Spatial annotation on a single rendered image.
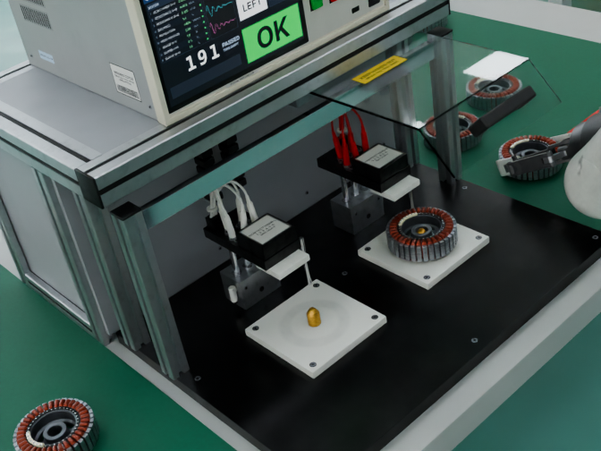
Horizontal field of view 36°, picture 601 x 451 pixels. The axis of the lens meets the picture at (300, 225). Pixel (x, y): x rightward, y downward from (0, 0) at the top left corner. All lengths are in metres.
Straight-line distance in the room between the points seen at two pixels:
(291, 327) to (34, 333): 0.44
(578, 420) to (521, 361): 0.96
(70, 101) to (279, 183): 0.40
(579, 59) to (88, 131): 1.19
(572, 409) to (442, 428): 1.08
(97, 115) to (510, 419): 1.33
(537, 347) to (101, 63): 0.73
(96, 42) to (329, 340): 0.53
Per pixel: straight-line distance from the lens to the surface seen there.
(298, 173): 1.59
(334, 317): 1.37
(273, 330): 1.36
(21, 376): 1.49
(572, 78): 2.03
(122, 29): 1.22
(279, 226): 1.33
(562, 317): 1.39
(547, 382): 2.36
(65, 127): 1.31
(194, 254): 1.50
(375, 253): 1.48
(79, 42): 1.36
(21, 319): 1.61
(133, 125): 1.26
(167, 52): 1.21
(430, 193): 1.63
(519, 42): 2.20
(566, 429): 2.25
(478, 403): 1.28
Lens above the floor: 1.66
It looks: 34 degrees down
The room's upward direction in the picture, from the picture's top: 11 degrees counter-clockwise
